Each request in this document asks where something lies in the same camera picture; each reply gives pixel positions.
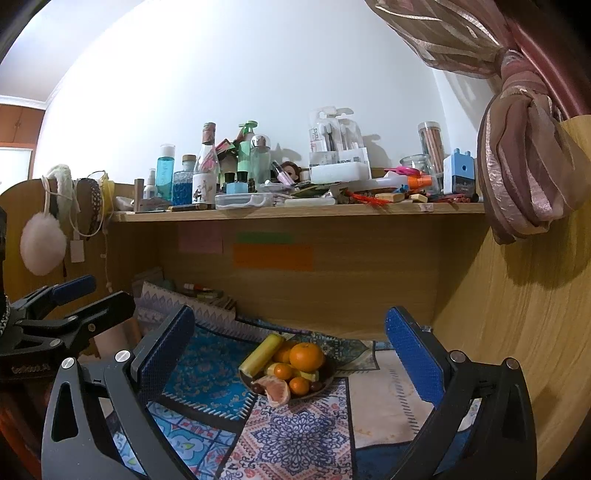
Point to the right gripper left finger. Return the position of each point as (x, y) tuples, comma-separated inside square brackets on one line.
[(157, 354)]

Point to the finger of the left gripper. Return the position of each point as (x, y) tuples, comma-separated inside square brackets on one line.
[(100, 315), (47, 298)]

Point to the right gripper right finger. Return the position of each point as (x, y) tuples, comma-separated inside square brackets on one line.
[(423, 356)]

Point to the long green banana piece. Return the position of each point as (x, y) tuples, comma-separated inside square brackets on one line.
[(254, 363)]

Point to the short green banana piece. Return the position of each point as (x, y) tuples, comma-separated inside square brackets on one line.
[(310, 376)]

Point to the large orange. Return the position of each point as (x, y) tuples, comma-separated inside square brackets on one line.
[(307, 357)]

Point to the peeled grapefruit segment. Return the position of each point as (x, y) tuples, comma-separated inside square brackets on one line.
[(277, 391)]

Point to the small tangerine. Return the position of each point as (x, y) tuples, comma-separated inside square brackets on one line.
[(283, 371), (299, 386)]

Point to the medium orange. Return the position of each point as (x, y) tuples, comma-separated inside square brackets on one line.
[(283, 354)]

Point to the white fluffy earmuffs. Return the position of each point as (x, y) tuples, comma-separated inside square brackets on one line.
[(43, 244)]

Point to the dark round plate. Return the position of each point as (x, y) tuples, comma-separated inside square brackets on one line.
[(327, 373)]

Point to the pink sticky paper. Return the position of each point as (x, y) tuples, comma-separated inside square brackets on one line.
[(200, 239)]

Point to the green sticky paper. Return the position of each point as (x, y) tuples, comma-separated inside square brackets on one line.
[(264, 238)]

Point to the wooden shelf board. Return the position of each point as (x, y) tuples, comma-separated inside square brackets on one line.
[(281, 212)]

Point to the blue liquid bottle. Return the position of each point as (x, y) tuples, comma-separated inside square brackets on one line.
[(164, 171)]

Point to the clear plastic flat box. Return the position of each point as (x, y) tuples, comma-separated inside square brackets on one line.
[(243, 201)]

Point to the blue pencil sharpener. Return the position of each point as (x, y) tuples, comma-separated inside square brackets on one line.
[(459, 174)]

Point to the pink knotted curtain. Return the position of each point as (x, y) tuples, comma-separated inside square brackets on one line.
[(531, 171)]

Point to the green pump bottle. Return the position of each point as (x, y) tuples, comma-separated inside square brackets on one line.
[(242, 143)]

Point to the glass jar of pencils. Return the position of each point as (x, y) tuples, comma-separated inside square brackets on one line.
[(432, 144)]

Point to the white organizer box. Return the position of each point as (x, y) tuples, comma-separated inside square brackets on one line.
[(338, 153)]

